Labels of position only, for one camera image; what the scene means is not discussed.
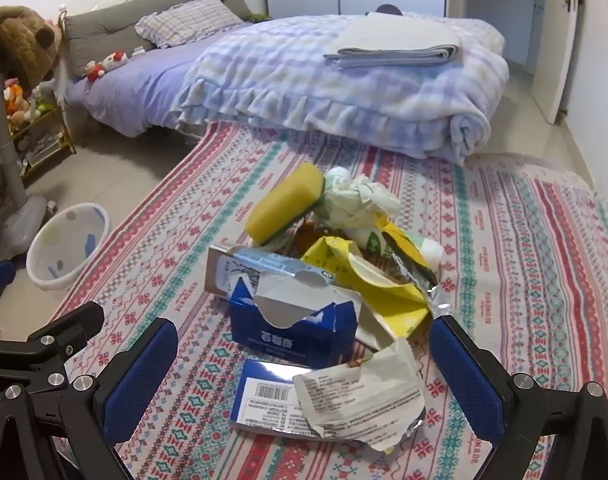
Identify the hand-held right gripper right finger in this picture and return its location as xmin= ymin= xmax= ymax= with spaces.
xmin=430 ymin=316 xmax=608 ymax=480

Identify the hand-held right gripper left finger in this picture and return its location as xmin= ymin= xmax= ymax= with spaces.
xmin=0 ymin=319 xmax=179 ymax=480

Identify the white dotted waste bin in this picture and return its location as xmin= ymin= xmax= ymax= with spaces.
xmin=26 ymin=202 xmax=112 ymax=292

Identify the brown and blue milk carton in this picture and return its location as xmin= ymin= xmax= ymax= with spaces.
xmin=204 ymin=245 xmax=337 ymax=306

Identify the orange peel with stem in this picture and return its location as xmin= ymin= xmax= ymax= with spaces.
xmin=284 ymin=220 xmax=335 ymax=256

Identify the yellow foil wrapper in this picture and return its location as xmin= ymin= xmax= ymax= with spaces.
xmin=301 ymin=210 xmax=455 ymax=351

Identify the torn white wrapper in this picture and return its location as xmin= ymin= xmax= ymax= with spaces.
xmin=293 ymin=337 xmax=425 ymax=456

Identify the grey fan stand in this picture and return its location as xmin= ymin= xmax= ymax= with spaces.
xmin=0 ymin=45 xmax=49 ymax=261

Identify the flat blue white package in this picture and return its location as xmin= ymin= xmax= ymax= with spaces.
xmin=230 ymin=357 xmax=335 ymax=436

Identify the patterned red green sheet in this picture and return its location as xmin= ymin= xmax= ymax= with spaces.
xmin=48 ymin=120 xmax=608 ymax=480

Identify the wooden toy shelf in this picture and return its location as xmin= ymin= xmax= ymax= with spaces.
xmin=6 ymin=77 xmax=77 ymax=178

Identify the torn blue carton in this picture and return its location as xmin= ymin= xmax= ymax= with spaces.
xmin=229 ymin=277 xmax=362 ymax=368

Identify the pile of small plush toys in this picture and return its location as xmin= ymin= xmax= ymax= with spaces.
xmin=4 ymin=77 xmax=54 ymax=128

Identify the crumpled white green wrapper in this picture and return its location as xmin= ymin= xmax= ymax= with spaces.
xmin=324 ymin=172 xmax=402 ymax=233

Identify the yellow sponge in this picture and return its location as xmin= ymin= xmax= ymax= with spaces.
xmin=246 ymin=162 xmax=327 ymax=246

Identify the purple bed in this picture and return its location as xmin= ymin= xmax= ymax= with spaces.
xmin=64 ymin=35 xmax=265 ymax=138

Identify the brown teddy bear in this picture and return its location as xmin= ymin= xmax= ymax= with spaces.
xmin=0 ymin=5 xmax=62 ymax=96

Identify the grey headboard cushion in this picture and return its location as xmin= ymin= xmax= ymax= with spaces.
xmin=64 ymin=0 xmax=255 ymax=78

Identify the plaid pillow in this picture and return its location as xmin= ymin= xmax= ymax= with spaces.
xmin=135 ymin=0 xmax=245 ymax=51

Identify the plaid ruffled blanket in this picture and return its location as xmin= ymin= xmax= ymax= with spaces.
xmin=176 ymin=14 xmax=510 ymax=166

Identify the white door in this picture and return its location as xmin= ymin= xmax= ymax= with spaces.
xmin=534 ymin=0 xmax=582 ymax=126

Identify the folded grey sheet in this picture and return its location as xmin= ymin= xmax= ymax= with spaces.
xmin=324 ymin=11 xmax=462 ymax=68

